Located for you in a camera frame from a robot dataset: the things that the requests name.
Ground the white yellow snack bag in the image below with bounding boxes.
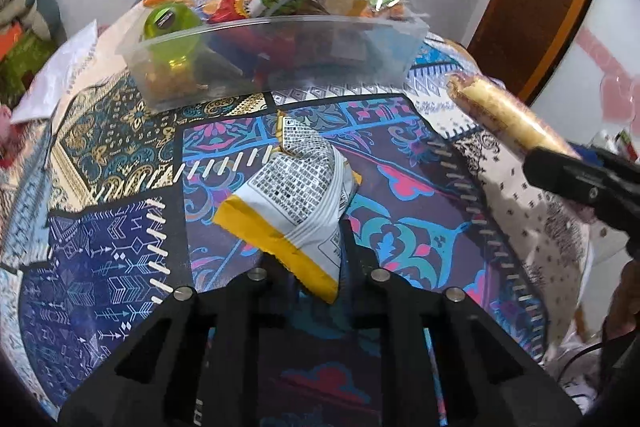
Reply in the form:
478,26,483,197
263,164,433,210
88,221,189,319
214,112,362,303

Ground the purple label coconut roll pack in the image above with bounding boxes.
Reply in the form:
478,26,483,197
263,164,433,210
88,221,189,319
446,72,579,159

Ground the patchwork patterned bedspread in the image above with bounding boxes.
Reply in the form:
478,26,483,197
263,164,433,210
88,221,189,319
0,0,597,427

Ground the clear plastic storage bin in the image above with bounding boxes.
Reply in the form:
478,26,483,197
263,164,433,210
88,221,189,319
117,15,428,112

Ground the green round jar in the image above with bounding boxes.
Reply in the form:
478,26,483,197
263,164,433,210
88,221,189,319
141,2,203,70

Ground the white plastic bag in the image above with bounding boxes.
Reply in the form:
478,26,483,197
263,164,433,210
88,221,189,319
10,20,98,124

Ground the pile of clutter on chair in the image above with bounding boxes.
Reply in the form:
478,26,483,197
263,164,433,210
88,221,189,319
1,0,66,108

